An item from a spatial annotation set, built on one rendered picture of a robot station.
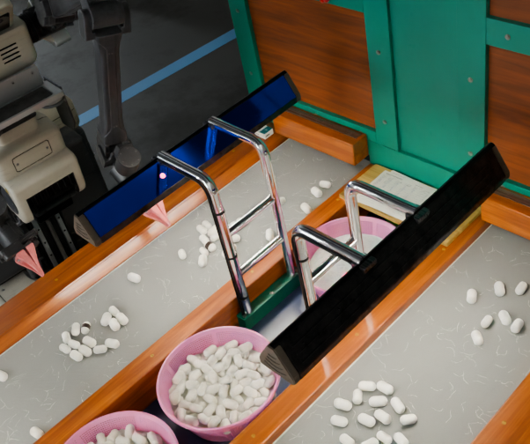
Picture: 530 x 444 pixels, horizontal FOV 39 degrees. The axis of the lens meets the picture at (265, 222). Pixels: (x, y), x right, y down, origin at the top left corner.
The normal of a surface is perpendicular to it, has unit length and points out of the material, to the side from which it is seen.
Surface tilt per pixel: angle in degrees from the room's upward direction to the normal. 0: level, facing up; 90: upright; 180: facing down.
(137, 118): 0
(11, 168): 98
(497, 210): 90
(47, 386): 0
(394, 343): 0
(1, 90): 90
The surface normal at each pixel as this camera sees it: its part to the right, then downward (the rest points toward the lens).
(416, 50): -0.69, 0.56
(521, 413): -0.18, -0.74
